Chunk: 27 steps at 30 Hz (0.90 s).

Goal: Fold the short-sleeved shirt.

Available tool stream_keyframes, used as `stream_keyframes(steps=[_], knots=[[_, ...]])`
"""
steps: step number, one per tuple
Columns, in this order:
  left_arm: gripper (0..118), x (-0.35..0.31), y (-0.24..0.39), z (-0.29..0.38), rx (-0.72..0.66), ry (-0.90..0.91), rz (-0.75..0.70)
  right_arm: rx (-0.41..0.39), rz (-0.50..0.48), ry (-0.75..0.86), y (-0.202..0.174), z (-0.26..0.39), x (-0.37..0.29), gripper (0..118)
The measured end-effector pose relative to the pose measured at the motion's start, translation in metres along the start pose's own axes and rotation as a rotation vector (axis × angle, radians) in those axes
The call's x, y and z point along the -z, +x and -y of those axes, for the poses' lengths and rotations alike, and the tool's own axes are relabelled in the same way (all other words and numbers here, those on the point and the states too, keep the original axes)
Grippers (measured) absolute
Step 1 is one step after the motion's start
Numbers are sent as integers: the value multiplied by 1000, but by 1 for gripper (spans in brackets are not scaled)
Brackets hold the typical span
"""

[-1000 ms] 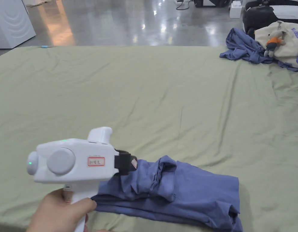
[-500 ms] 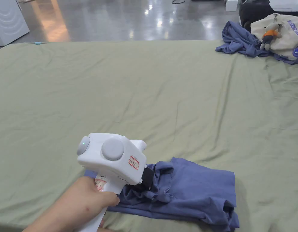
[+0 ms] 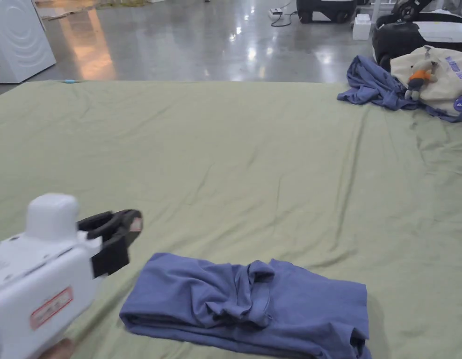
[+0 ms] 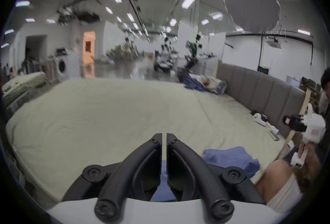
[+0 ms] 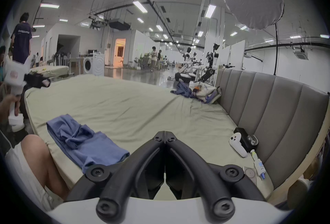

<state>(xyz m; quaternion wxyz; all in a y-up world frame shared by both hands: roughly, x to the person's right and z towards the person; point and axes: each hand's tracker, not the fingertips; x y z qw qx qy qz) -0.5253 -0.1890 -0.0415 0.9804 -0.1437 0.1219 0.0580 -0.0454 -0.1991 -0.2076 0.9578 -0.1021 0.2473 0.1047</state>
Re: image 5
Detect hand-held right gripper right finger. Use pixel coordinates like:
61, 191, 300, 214
165, 131, 266, 219

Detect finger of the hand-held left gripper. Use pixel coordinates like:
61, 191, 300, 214
24, 73, 51, 89

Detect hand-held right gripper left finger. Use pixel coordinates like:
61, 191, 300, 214
64, 131, 166, 219

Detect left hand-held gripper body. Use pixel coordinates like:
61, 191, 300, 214
0, 55, 35, 126

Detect person's left hand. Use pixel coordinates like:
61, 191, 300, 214
0, 94, 21, 125

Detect bed with beige sheet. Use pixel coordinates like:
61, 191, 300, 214
29, 65, 70, 79

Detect white round pad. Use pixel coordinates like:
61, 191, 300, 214
242, 166, 258, 185

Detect white hand controller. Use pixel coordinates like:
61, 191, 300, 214
229, 133, 248, 158

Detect blue shirt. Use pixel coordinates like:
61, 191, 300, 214
46, 114, 130, 174

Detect black box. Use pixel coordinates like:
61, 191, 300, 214
234, 127, 259, 153

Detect white washing machine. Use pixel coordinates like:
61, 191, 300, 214
83, 53, 105, 77

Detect bed with pale green sheet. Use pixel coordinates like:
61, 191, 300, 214
24, 74, 275, 201

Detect person's legs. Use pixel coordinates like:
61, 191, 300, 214
5, 134, 70, 212

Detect grey padded headboard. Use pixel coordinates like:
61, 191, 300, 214
215, 68, 330, 190

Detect pile of clothes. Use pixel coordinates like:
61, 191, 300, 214
170, 80, 222, 104

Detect black and white robot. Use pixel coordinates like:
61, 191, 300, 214
175, 43, 220, 83

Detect group of people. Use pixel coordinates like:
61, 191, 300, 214
149, 46, 162, 73

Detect white charger with cable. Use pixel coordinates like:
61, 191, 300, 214
250, 149, 266, 181

